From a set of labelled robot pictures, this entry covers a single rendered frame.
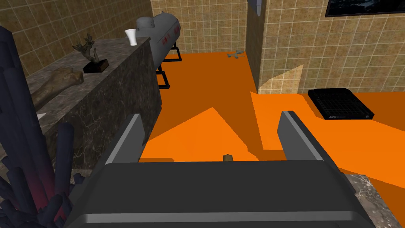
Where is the grey submarine model on stand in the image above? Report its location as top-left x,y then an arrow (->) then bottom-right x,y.
136,11 -> 183,89

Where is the white cup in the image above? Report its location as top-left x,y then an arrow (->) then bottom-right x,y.
124,28 -> 138,46

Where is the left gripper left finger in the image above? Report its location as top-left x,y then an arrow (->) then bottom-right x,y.
104,113 -> 146,165

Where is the dark marble counter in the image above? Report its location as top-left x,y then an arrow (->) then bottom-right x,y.
0,37 -> 163,171

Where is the dark branch sculpture on base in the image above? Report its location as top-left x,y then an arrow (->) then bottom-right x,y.
72,34 -> 110,74

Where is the dark framed wall picture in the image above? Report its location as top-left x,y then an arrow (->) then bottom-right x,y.
325,0 -> 405,18

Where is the brown bone-shaped piece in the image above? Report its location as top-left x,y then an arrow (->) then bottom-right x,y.
31,67 -> 85,110

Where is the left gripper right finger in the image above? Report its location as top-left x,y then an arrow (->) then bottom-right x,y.
277,110 -> 326,162

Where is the black square pad controller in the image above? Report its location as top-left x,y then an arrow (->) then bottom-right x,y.
307,88 -> 375,121

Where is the dark crystal cluster sculpture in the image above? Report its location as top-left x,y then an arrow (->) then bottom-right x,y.
0,26 -> 85,228

